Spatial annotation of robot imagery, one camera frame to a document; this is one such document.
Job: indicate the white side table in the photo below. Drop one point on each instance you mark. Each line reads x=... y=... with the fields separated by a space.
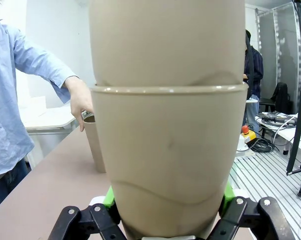
x=53 y=120

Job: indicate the aluminium slotted base plate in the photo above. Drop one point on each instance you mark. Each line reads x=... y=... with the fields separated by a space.
x=265 y=182

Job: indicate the white desk with devices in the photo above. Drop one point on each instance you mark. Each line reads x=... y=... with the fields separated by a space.
x=283 y=127

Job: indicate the brown paper cup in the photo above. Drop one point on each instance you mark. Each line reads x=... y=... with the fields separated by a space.
x=165 y=140
x=165 y=42
x=94 y=145

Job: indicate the person in light blue shirt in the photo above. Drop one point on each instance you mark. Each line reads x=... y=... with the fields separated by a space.
x=5 y=112

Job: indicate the person's right hand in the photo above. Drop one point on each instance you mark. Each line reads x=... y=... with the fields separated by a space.
x=80 y=100

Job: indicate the aluminium frame partition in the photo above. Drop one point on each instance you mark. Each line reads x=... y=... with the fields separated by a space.
x=280 y=37

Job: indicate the person in dark jacket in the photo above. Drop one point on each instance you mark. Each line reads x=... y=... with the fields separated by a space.
x=256 y=67

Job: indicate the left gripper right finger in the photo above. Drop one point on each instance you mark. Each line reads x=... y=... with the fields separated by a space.
x=243 y=220

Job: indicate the yellow emergency stop box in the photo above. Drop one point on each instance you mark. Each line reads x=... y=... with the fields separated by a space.
x=248 y=136

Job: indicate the person's right forearm blue sleeve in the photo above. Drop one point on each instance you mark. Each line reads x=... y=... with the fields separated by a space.
x=55 y=72

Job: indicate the black office chair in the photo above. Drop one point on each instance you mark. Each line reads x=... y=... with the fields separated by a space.
x=280 y=96

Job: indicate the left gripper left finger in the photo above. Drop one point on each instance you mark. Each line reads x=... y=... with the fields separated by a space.
x=90 y=222

